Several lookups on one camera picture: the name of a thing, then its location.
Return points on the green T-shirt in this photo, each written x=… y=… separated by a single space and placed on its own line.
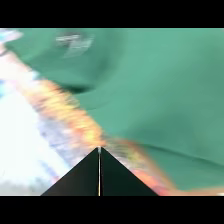
x=156 y=93

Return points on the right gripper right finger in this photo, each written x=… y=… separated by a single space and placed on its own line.
x=123 y=183

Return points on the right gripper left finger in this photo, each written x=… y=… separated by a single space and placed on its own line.
x=80 y=183

